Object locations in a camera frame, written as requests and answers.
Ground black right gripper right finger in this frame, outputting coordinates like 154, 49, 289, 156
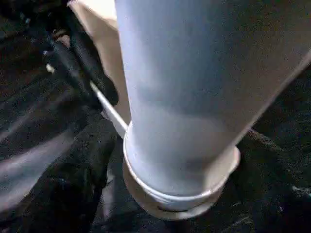
228, 129, 311, 233

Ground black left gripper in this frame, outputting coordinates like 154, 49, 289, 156
0, 0, 120, 109

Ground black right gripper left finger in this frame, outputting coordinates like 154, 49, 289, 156
0, 124, 120, 233

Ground white plastic table top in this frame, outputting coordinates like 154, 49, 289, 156
67, 0, 242, 222

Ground white plastic table leg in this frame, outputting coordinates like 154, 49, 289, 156
114, 0, 311, 204

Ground black plastic table mat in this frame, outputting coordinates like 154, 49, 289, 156
0, 0, 311, 233

